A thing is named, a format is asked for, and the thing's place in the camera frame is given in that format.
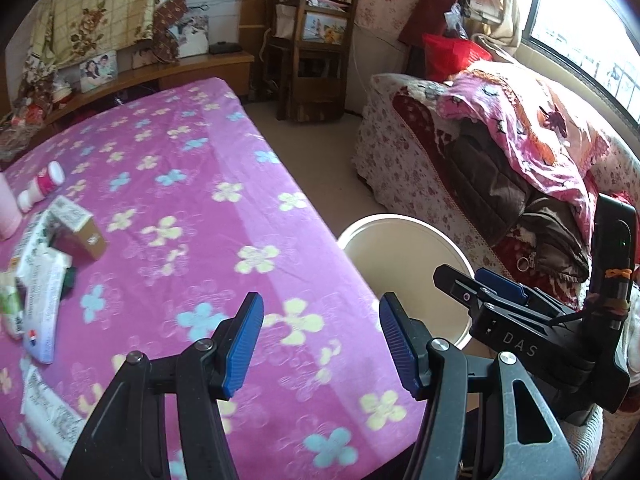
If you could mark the small black box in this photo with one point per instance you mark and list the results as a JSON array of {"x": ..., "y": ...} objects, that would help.
[{"x": 223, "y": 47}]

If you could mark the red plastic bag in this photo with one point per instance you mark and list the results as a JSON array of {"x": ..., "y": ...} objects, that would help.
[{"x": 452, "y": 57}]

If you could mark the yellow floral cloth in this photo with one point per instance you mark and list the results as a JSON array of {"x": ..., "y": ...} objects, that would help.
[{"x": 100, "y": 5}]

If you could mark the beige curtain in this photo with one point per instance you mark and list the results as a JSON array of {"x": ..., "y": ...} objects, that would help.
[{"x": 515, "y": 0}]

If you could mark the white striped medicine box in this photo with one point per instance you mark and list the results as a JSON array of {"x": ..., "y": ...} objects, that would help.
[{"x": 82, "y": 232}]

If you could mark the wooden chair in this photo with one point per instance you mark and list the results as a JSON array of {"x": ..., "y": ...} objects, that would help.
[{"x": 315, "y": 85}]

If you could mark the floral sofa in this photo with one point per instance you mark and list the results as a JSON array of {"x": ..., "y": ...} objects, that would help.
[{"x": 400, "y": 125}]

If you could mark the red garment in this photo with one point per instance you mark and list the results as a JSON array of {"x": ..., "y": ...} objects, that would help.
[{"x": 432, "y": 10}]

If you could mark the pile of plastic bags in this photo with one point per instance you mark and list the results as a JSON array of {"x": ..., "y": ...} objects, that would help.
[{"x": 25, "y": 125}]

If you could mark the white hanging plastic bag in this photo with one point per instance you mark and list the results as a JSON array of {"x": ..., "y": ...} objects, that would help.
[{"x": 486, "y": 2}]

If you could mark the dark brown jacket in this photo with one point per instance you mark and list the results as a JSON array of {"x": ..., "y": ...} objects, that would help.
[{"x": 485, "y": 185}]

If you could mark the white printed plastic bag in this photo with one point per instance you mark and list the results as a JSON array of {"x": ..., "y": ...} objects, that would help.
[{"x": 45, "y": 410}]

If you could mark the small white yoghurt bottle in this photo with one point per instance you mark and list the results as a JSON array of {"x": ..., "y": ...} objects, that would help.
[{"x": 45, "y": 180}]

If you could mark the white printed packet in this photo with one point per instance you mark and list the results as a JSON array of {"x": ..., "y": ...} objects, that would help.
[{"x": 32, "y": 240}]

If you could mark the wooden cabinet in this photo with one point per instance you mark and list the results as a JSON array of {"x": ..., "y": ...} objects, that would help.
[{"x": 200, "y": 67}]

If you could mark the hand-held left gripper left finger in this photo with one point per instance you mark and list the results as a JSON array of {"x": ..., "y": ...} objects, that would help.
[{"x": 242, "y": 345}]

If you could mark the window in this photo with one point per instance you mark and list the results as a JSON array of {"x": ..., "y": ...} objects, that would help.
[{"x": 590, "y": 10}]

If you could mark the pink thermos bottle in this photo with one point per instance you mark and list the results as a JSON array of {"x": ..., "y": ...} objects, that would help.
[{"x": 7, "y": 210}]

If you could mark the small photo frame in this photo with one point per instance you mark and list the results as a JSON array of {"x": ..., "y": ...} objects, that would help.
[{"x": 141, "y": 58}]

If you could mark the pink patterned blanket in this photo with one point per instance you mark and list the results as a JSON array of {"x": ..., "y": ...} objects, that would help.
[{"x": 525, "y": 110}]

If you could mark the wedding photo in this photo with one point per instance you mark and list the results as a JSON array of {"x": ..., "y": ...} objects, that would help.
[{"x": 189, "y": 35}]

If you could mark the couple photo frame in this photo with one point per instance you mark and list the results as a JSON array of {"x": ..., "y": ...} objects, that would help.
[{"x": 97, "y": 71}]

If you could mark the white green tissue pack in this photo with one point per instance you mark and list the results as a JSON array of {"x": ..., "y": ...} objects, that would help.
[{"x": 10, "y": 305}]

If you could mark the long white carton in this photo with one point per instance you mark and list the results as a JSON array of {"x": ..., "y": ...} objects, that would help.
[{"x": 42, "y": 300}]

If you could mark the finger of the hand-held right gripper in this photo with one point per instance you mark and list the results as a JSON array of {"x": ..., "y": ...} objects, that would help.
[
  {"x": 502, "y": 285},
  {"x": 457, "y": 285}
]

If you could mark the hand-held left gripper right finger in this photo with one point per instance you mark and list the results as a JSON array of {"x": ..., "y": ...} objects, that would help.
[{"x": 400, "y": 345}]

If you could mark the cream plastic bucket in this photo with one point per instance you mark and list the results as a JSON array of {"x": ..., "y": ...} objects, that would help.
[{"x": 400, "y": 250}]

